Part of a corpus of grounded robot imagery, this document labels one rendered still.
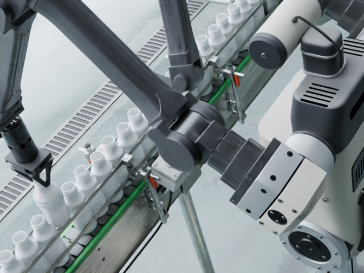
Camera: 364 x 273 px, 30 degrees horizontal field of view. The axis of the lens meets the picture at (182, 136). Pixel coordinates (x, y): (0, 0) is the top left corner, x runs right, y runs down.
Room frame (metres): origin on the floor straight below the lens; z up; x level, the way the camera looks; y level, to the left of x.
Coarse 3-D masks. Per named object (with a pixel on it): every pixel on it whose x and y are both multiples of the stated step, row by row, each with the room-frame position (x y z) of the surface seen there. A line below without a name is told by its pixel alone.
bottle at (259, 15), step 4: (248, 0) 1.91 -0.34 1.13; (252, 0) 1.90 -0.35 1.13; (256, 0) 1.90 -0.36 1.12; (260, 0) 1.90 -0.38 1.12; (252, 4) 1.90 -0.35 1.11; (256, 4) 1.90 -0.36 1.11; (252, 8) 1.90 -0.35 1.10; (260, 8) 1.90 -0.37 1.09; (256, 12) 1.90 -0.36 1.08; (260, 12) 1.90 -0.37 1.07; (256, 16) 1.90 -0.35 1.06; (260, 16) 1.90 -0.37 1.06; (264, 16) 1.91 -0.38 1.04; (256, 20) 1.90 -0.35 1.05; (260, 20) 1.90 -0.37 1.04; (256, 24) 1.90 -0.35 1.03
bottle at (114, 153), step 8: (112, 136) 1.40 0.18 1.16; (104, 144) 1.38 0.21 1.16; (112, 144) 1.37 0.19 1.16; (104, 152) 1.39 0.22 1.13; (112, 152) 1.37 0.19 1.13; (120, 152) 1.37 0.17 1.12; (112, 160) 1.36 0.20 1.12; (120, 160) 1.36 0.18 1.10; (120, 168) 1.36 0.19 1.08; (120, 176) 1.36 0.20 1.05; (128, 184) 1.36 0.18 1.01
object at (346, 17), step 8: (336, 0) 1.10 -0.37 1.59; (344, 0) 1.10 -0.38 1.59; (352, 0) 1.09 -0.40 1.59; (360, 0) 1.08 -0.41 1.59; (328, 8) 1.10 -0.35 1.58; (336, 8) 1.10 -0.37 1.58; (344, 8) 1.09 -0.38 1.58; (352, 8) 1.08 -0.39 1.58; (360, 8) 1.07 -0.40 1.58; (336, 16) 1.10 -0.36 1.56; (344, 16) 1.08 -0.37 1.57; (352, 16) 1.07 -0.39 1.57; (360, 16) 1.06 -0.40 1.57; (344, 24) 1.08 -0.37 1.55; (352, 24) 1.07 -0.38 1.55; (360, 24) 1.05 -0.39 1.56; (352, 32) 1.06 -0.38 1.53
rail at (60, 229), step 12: (264, 0) 1.91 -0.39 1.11; (252, 12) 1.85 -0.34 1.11; (240, 24) 1.81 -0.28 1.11; (240, 48) 1.78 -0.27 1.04; (228, 60) 1.73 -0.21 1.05; (96, 192) 1.27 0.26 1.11; (84, 204) 1.24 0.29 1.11; (108, 204) 1.28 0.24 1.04; (72, 216) 1.20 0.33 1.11; (96, 216) 1.25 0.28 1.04; (60, 228) 1.25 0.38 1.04; (84, 228) 1.22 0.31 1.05; (12, 252) 1.15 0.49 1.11
